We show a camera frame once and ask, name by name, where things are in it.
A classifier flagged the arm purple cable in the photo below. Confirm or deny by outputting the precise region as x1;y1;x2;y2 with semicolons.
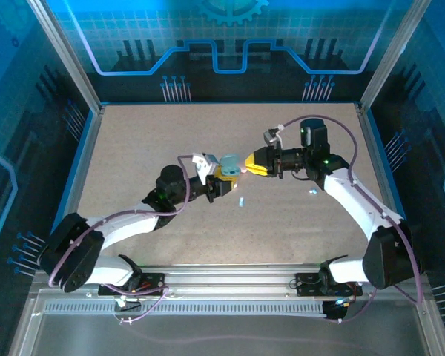
47;154;200;326
280;115;421;324

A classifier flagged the aluminium mounting beam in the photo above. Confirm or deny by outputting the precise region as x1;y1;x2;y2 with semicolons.
33;265;431;297

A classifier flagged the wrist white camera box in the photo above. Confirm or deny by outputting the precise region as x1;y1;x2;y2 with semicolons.
262;125;285;149
191;151;220;185

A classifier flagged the aluminium table side rail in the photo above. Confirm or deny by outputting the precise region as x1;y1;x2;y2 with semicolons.
46;105;105;270
355;103;423;270

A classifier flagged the black connector box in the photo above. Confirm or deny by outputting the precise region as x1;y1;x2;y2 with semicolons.
321;299;349;323

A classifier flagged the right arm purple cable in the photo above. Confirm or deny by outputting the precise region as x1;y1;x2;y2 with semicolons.
280;115;421;324

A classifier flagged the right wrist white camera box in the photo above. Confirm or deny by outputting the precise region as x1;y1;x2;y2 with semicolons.
262;125;285;149

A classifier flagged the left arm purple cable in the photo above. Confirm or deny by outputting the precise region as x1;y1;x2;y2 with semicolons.
47;154;200;326

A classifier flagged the grey slotted cable duct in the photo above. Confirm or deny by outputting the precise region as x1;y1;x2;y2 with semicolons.
44;302;327;317

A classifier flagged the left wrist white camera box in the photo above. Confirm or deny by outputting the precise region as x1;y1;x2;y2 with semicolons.
191;151;220;185

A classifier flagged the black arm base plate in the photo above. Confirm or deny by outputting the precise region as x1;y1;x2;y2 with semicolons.
294;272;363;297
97;273;168;297

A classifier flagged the blue earbud charging case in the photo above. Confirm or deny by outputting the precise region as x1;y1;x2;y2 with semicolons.
218;154;242;178

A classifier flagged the aluminium frame post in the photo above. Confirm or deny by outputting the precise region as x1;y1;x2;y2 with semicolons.
357;0;438;112
26;0;104;113

